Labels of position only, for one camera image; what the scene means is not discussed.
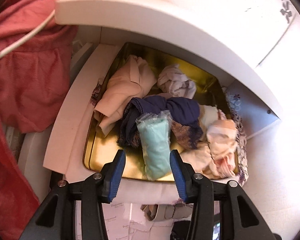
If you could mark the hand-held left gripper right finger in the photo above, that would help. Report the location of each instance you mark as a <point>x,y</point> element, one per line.
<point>178,177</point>

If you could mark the pink cloth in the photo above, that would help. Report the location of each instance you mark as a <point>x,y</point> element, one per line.
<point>220,135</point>

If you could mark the grey cloth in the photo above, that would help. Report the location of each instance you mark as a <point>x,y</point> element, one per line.
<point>165,212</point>

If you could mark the white shelf cabinet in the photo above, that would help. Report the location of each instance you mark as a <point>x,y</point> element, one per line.
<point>165,12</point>

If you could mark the stack of white paper packs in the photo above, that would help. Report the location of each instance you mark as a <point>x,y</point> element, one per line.
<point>120,225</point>

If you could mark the yellow beige knotted stocking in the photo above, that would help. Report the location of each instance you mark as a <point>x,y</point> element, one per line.
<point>197,160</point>

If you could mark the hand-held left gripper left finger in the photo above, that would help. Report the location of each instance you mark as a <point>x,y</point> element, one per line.
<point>115,177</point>

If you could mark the white knotted cloth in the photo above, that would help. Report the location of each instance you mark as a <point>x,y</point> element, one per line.
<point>175,82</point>

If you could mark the pink beige knotted stocking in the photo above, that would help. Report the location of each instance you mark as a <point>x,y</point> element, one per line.
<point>122,90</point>

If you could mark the white embroidered pillow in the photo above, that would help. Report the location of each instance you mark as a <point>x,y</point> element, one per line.
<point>72,135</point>

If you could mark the mint green packet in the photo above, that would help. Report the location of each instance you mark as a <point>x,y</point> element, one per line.
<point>155,150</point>

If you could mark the navy lace underwear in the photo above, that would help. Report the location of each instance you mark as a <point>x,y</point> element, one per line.
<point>180,112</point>

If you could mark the red blanket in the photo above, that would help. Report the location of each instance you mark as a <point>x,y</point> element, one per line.
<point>27,92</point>

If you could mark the gold tin box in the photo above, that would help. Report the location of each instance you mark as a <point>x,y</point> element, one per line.
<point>107,152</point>

